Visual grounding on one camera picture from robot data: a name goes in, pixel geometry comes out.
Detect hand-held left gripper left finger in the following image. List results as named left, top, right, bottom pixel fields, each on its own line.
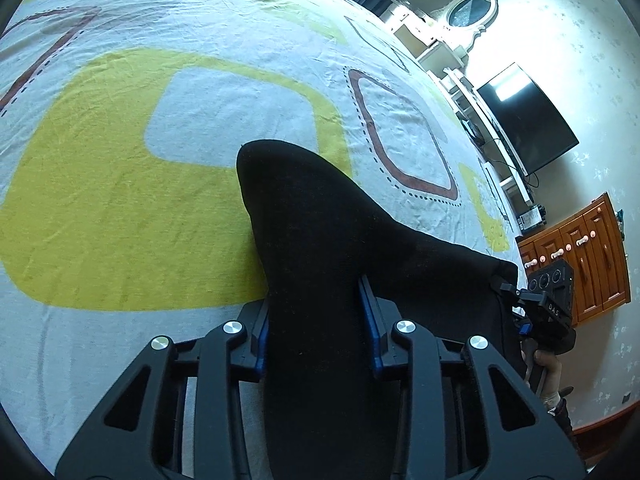
left=55, top=300, right=272, bottom=480

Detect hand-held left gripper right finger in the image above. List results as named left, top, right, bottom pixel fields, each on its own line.
left=357, top=275, right=587, bottom=480

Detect black studded pants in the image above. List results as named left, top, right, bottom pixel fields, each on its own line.
left=235, top=140, right=521, bottom=480

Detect person's right forearm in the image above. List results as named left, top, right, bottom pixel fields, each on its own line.
left=542, top=385, right=583, bottom=461

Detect person's right hand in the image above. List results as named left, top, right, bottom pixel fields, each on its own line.
left=520, top=347, right=565, bottom=407

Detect brown wooden cabinet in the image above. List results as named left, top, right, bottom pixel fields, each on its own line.
left=517, top=192, right=632, bottom=327

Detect black electronic box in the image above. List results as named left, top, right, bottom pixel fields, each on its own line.
left=516, top=204, right=549, bottom=234

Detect white television stand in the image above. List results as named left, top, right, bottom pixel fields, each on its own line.
left=442, top=67, right=538, bottom=203

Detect black flat television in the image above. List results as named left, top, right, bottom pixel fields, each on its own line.
left=475, top=62, right=581, bottom=177

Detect patterned bed sheet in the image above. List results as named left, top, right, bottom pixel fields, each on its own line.
left=0, top=0, right=528, bottom=480

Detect white dressing table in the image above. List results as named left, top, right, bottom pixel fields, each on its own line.
left=382, top=0, right=472, bottom=77

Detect oval white vanity mirror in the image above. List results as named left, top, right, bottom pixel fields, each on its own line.
left=440, top=0, right=499, bottom=55

